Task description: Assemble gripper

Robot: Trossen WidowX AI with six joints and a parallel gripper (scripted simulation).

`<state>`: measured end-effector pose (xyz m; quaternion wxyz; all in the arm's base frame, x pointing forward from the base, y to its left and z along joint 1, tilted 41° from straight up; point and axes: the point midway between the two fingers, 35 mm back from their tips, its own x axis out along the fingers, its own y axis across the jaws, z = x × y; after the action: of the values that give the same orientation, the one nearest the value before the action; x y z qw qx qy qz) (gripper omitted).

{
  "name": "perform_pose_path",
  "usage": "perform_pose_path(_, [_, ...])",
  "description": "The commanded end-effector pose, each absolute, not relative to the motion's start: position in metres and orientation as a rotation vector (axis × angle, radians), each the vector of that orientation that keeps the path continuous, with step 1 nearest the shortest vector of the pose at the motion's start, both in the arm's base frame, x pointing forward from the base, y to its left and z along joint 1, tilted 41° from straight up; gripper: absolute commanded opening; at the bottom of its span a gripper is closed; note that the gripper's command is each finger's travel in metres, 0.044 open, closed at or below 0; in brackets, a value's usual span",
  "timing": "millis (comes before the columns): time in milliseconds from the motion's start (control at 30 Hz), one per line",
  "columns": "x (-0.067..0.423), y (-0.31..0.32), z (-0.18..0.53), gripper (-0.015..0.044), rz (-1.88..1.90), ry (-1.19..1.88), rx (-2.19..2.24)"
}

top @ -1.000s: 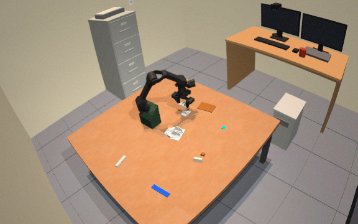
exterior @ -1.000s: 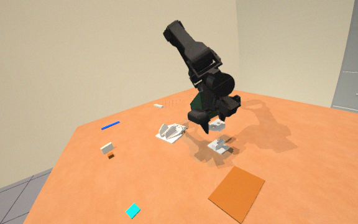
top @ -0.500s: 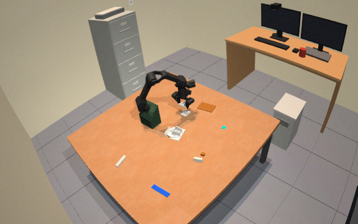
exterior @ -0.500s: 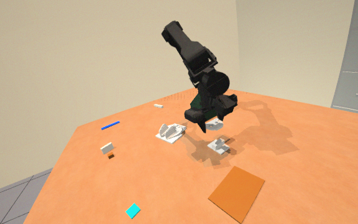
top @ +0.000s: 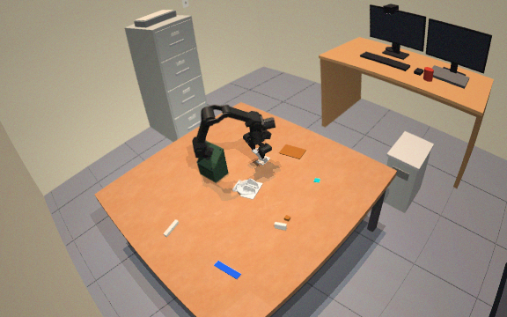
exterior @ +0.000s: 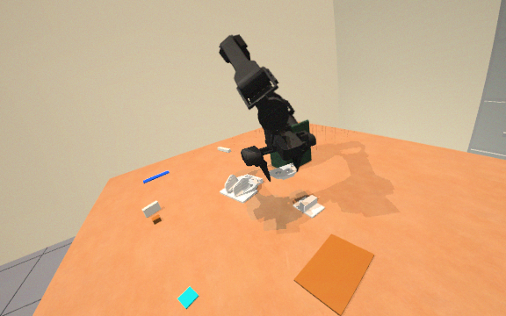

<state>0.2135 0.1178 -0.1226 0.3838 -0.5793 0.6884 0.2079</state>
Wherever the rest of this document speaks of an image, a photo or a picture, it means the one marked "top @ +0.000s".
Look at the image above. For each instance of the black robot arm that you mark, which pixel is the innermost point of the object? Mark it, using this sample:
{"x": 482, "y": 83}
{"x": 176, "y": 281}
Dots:
{"x": 252, "y": 119}

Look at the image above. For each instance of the white flat bar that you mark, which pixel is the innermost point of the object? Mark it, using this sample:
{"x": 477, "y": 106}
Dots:
{"x": 171, "y": 227}

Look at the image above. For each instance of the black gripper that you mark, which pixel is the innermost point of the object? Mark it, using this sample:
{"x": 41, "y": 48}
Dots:
{"x": 253, "y": 140}

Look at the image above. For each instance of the blue flat bar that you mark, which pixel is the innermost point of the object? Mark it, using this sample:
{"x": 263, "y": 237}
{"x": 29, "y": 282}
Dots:
{"x": 232, "y": 272}

